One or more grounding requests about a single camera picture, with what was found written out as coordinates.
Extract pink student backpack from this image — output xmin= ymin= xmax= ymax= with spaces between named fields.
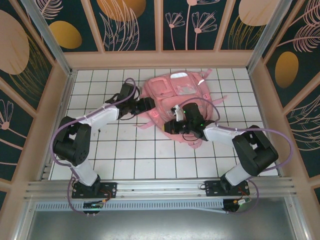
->
xmin=133 ymin=68 xmax=228 ymax=150

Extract grey metal sheet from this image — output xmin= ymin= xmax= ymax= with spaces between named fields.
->
xmin=14 ymin=209 xmax=310 ymax=240

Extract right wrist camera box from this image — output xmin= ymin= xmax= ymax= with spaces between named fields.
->
xmin=171 ymin=104 xmax=185 ymax=122

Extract aluminium mounting rail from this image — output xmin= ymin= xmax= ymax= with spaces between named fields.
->
xmin=24 ymin=177 xmax=300 ymax=201

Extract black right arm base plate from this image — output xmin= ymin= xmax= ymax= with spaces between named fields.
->
xmin=204 ymin=180 xmax=251 ymax=199

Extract wall panel with pink flowers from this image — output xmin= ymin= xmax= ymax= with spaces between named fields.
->
xmin=162 ymin=0 xmax=226 ymax=52

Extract grey slotted cable duct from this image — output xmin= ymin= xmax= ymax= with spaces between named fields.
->
xmin=34 ymin=199 xmax=227 ymax=214

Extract aluminium side rail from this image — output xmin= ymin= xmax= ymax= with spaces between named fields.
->
xmin=38 ymin=70 xmax=77 ymax=181

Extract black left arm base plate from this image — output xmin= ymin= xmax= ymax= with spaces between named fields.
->
xmin=71 ymin=181 xmax=118 ymax=199

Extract wall panel gold disc leaves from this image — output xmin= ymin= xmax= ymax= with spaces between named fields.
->
xmin=89 ymin=0 xmax=158 ymax=52

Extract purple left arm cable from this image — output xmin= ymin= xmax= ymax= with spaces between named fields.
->
xmin=50 ymin=77 xmax=139 ymax=217

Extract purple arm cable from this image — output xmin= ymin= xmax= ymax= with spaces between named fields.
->
xmin=174 ymin=97 xmax=294 ymax=216
xmin=50 ymin=77 xmax=139 ymax=217

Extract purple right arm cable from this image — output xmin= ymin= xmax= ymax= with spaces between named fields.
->
xmin=174 ymin=97 xmax=294 ymax=216

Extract wall panel gold oval fern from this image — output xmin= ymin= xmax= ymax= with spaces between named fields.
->
xmin=262 ymin=0 xmax=320 ymax=108

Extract wall panel with gold oval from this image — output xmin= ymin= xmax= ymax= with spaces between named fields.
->
xmin=27 ymin=0 xmax=101 ymax=53

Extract aluminium frame post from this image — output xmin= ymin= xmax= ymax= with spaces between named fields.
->
xmin=21 ymin=0 xmax=75 ymax=75
xmin=246 ymin=0 xmax=293 ymax=73

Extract wall panel pink leaf outlines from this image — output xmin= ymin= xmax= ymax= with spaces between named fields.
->
xmin=284 ymin=89 xmax=320 ymax=179

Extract wall panel pale disc grasses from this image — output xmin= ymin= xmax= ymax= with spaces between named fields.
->
xmin=219 ymin=0 xmax=276 ymax=51

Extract wall panel tulip outline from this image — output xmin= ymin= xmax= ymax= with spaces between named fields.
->
xmin=0 ymin=87 xmax=35 ymax=182

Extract wall panel large pale disc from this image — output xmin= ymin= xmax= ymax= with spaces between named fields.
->
xmin=0 ymin=3 xmax=55 ymax=111

